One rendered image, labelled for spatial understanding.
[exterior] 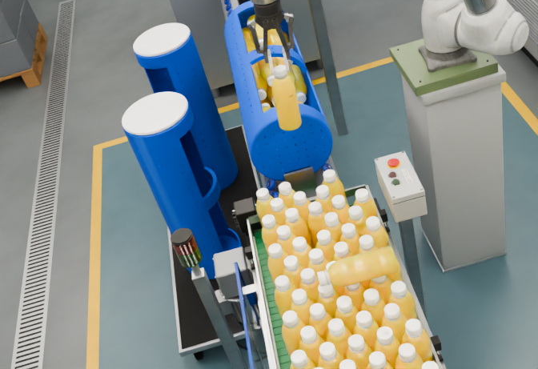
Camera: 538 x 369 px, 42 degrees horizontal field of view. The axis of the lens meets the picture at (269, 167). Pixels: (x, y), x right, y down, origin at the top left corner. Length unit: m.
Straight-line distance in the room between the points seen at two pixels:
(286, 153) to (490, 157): 0.94
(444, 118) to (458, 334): 0.94
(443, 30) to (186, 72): 1.29
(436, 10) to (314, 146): 0.66
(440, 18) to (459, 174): 0.68
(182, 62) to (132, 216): 1.13
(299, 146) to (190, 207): 0.81
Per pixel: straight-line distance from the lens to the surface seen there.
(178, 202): 3.01
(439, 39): 2.65
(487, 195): 3.10
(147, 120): 2.86
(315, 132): 2.35
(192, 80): 3.40
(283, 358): 2.06
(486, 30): 2.49
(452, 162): 2.91
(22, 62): 5.71
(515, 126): 4.07
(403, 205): 2.14
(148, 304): 3.60
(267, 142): 2.34
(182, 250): 1.95
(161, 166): 2.88
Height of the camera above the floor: 2.56
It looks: 39 degrees down
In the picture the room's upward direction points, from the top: 17 degrees counter-clockwise
